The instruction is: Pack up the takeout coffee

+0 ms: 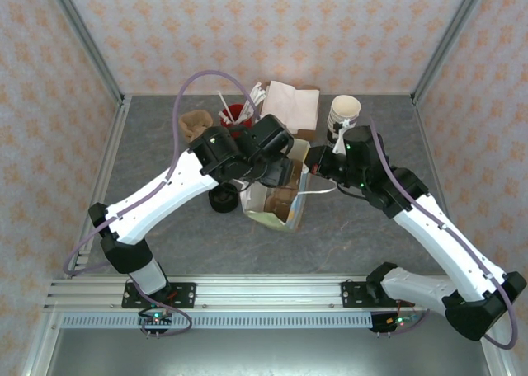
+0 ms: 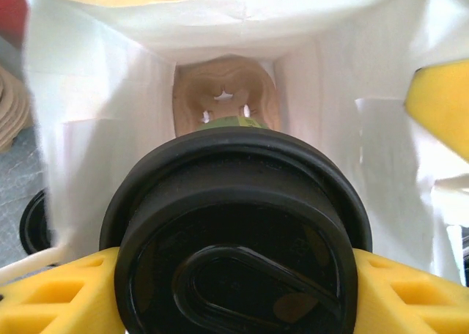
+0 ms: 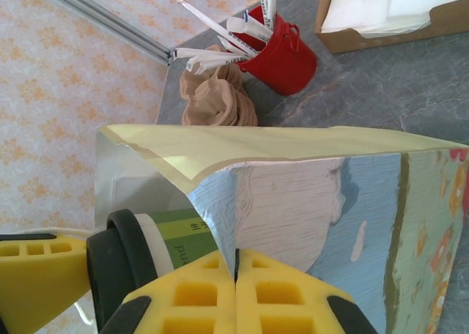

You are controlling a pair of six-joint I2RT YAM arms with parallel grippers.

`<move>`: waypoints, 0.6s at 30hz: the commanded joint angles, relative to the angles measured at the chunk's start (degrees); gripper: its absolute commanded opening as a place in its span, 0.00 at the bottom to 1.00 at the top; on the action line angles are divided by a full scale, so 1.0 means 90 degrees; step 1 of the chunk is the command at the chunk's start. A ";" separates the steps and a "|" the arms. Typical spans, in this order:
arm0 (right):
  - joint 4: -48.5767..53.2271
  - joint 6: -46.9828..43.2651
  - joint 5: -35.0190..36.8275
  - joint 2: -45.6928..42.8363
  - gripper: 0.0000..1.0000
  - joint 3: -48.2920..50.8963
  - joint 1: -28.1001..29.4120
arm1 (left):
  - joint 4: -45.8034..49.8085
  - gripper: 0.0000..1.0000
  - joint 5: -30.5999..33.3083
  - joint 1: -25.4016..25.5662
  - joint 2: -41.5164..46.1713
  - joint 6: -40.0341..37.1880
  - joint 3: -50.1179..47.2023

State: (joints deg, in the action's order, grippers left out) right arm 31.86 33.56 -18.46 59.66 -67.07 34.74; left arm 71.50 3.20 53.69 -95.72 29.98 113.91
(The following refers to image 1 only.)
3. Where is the stack of black lids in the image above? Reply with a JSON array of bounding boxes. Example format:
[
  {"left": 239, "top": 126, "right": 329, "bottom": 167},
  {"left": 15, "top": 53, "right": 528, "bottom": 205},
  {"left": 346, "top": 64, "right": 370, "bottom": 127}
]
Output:
[{"left": 208, "top": 185, "right": 240, "bottom": 214}]

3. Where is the white green paper bag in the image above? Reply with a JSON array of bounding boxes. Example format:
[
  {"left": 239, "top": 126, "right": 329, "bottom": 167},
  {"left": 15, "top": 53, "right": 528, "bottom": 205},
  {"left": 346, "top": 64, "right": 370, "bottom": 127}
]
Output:
[{"left": 238, "top": 139, "right": 338, "bottom": 233}]

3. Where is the red straw holder cup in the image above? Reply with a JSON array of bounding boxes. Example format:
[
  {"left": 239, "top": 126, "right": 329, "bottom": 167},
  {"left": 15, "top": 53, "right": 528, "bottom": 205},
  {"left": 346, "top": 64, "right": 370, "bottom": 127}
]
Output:
[{"left": 218, "top": 103, "right": 255, "bottom": 140}]

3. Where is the white wrapped straw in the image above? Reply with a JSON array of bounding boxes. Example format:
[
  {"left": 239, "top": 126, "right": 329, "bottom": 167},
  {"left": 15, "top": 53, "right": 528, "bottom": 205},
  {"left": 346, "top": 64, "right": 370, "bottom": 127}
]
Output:
[
  {"left": 237, "top": 82, "right": 262, "bottom": 125},
  {"left": 242, "top": 87, "right": 267, "bottom": 121},
  {"left": 247, "top": 95, "right": 270, "bottom": 117}
]

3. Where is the stack of paper cups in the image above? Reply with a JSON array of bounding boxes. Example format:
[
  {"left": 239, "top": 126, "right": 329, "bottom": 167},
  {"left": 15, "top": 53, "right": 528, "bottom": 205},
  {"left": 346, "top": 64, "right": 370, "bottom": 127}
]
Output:
[{"left": 327, "top": 94, "right": 362, "bottom": 143}]

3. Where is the thin white straw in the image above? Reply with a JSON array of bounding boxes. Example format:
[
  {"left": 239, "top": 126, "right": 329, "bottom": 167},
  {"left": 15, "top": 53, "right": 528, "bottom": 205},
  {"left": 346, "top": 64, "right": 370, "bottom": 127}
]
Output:
[{"left": 217, "top": 90, "right": 230, "bottom": 121}]

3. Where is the stack of brown pulp carriers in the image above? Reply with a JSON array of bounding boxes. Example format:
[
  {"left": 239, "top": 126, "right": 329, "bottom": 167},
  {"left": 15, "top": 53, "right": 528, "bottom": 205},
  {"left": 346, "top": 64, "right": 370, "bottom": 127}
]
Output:
[{"left": 179, "top": 110, "right": 214, "bottom": 145}]

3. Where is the small circuit board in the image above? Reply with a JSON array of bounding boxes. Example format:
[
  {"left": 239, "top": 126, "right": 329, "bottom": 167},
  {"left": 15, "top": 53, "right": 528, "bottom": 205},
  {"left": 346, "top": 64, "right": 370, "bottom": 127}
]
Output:
[
  {"left": 138, "top": 308, "right": 174, "bottom": 327},
  {"left": 383, "top": 313, "right": 421, "bottom": 328}
]

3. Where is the grey metal panel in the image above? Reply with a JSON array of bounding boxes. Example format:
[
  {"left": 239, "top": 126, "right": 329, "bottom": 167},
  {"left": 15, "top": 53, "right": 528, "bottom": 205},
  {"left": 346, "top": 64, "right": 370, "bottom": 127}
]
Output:
[{"left": 45, "top": 328, "right": 496, "bottom": 376}]

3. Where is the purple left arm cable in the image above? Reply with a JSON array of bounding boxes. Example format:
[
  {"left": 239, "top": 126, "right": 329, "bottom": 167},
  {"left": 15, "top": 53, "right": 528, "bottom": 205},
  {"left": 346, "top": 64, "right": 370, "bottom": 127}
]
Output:
[{"left": 63, "top": 71, "right": 263, "bottom": 340}]

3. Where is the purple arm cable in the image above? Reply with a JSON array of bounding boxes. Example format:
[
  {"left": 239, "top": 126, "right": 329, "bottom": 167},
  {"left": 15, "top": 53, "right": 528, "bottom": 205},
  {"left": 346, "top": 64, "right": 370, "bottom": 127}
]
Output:
[
  {"left": 63, "top": 71, "right": 263, "bottom": 340},
  {"left": 369, "top": 119, "right": 519, "bottom": 349}
]

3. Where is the aluminium mounting rail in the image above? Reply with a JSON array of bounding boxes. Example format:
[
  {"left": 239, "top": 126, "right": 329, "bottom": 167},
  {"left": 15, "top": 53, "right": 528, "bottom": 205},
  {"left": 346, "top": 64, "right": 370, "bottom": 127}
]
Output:
[{"left": 45, "top": 273, "right": 494, "bottom": 311}]

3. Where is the aluminium frame post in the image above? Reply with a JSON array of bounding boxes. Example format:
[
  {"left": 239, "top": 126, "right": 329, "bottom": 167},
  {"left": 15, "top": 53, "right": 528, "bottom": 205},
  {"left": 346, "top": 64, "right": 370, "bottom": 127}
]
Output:
[
  {"left": 44, "top": 0, "right": 126, "bottom": 105},
  {"left": 411, "top": 0, "right": 493, "bottom": 105}
]

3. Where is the slotted grey cable duct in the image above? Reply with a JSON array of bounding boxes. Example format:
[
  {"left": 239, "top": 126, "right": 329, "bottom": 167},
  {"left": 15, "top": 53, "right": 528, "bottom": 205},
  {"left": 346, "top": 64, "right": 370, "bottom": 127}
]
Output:
[{"left": 60, "top": 313, "right": 375, "bottom": 330}]

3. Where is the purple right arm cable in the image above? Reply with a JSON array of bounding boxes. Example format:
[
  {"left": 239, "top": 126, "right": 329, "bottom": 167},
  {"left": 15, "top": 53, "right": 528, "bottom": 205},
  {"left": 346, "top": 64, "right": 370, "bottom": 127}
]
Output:
[{"left": 369, "top": 119, "right": 519, "bottom": 349}]

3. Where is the aluminium frame leg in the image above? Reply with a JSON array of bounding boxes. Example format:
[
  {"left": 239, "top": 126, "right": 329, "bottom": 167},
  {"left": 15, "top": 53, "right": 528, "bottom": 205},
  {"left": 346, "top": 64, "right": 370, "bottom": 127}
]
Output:
[
  {"left": 472, "top": 309, "right": 511, "bottom": 376},
  {"left": 20, "top": 309, "right": 63, "bottom": 376}
]

